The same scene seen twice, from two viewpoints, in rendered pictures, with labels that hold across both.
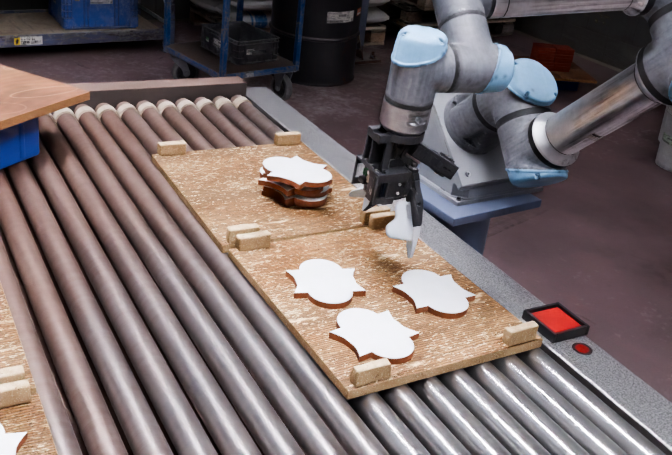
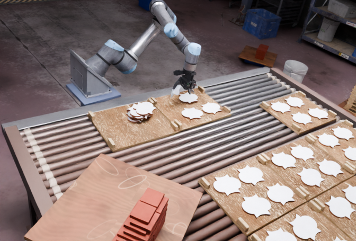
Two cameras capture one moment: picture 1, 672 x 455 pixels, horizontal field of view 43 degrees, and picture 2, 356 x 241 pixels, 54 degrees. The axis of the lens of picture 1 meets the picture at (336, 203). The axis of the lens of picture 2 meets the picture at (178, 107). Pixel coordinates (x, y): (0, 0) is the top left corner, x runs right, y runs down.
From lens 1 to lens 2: 2.41 m
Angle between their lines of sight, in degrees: 83
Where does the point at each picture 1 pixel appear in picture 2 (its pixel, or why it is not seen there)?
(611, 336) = (17, 116)
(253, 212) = (154, 125)
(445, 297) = (190, 96)
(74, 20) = not seen: outside the picture
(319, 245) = (170, 114)
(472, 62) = not seen: hidden behind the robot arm
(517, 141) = (128, 62)
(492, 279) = (169, 90)
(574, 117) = (144, 46)
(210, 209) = (156, 134)
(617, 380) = (204, 83)
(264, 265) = (186, 123)
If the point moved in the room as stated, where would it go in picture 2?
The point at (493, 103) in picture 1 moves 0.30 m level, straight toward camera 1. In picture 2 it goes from (114, 57) to (160, 66)
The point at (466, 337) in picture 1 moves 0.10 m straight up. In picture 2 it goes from (203, 97) to (206, 84)
